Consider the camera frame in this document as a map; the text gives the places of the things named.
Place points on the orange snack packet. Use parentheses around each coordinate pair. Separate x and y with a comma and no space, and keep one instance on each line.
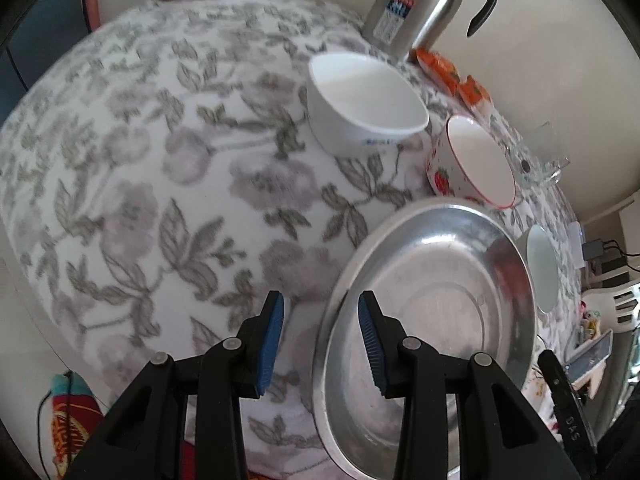
(440,67)
(475,92)

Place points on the glass mug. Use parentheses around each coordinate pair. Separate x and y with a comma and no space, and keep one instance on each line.
(545,145)

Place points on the stainless steel thermos jug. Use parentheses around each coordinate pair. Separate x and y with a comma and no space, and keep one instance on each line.
(425,5)

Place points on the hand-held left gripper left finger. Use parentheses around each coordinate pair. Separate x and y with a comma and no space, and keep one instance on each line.
(272,345)

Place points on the red patterned cloth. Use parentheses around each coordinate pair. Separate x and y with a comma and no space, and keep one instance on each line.
(70,420)

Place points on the strawberry print bowl red rim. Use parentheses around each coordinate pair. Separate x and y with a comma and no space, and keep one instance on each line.
(480,160)

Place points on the white chair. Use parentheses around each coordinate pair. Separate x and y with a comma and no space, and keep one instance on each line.
(615,302)

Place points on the grey floral tablecloth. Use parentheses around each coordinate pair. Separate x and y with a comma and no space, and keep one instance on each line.
(150,160)

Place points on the black power adapter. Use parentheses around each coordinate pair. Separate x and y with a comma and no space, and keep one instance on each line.
(597,250)

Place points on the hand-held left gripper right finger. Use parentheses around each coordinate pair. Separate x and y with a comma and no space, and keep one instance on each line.
(370,347)

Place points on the white bowl with blue print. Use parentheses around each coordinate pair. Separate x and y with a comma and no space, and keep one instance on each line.
(360,90)

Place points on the translucent white box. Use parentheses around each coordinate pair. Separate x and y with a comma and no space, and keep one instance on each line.
(575,242)

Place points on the plain white bowl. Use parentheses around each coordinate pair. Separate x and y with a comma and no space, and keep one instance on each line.
(542,270)

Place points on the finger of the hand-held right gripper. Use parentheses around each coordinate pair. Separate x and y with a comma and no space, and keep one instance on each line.
(567,405)

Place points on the metal basin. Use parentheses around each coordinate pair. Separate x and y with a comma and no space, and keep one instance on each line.
(440,270)

